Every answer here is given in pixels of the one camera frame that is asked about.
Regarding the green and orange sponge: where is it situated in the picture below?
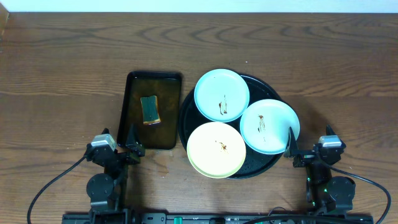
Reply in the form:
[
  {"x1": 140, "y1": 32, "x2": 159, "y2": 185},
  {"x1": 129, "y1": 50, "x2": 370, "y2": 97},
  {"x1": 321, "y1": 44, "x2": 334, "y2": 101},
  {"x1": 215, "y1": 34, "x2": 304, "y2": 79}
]
[{"x1": 141, "y1": 95, "x2": 161, "y2": 125}]

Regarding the light blue plate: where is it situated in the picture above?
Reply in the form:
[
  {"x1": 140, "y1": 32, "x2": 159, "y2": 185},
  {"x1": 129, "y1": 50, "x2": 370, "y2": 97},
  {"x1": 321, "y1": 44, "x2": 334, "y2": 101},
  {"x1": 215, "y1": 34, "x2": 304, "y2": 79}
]
[
  {"x1": 194, "y1": 69, "x2": 250, "y2": 123},
  {"x1": 239, "y1": 99, "x2": 300, "y2": 154}
]

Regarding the pale yellow plate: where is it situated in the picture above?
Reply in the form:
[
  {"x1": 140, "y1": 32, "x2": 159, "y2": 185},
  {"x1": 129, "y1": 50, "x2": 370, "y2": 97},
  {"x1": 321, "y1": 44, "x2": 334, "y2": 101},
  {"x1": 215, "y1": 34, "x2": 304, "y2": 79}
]
[{"x1": 187, "y1": 122, "x2": 246, "y2": 179}]

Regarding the light blue plate top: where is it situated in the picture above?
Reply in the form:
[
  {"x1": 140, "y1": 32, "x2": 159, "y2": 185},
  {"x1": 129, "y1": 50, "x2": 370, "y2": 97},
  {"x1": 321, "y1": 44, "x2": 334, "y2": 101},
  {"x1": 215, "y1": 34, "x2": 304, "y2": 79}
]
[{"x1": 194, "y1": 69, "x2": 250, "y2": 123}]

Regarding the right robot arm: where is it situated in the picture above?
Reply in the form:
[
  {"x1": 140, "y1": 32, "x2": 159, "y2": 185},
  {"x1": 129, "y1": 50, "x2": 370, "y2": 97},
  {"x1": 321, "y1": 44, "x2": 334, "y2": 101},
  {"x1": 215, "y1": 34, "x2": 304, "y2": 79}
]
[{"x1": 284, "y1": 126, "x2": 356, "y2": 216}]

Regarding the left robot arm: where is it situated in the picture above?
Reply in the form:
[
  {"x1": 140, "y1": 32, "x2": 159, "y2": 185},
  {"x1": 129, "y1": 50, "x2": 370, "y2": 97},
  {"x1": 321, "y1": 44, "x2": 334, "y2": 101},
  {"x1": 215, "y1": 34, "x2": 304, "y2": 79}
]
[{"x1": 84, "y1": 125, "x2": 146, "y2": 224}]

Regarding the black rectangular water tray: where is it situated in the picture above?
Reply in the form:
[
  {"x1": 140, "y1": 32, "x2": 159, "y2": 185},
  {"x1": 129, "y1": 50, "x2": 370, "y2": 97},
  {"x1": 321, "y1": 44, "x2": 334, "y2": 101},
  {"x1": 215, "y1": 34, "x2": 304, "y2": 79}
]
[{"x1": 117, "y1": 71, "x2": 182, "y2": 150}]

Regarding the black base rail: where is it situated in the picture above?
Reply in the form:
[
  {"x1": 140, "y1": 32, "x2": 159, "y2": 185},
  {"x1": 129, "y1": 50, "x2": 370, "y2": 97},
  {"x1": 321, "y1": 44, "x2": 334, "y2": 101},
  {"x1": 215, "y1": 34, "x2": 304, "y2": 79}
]
[{"x1": 61, "y1": 212, "x2": 374, "y2": 224}]

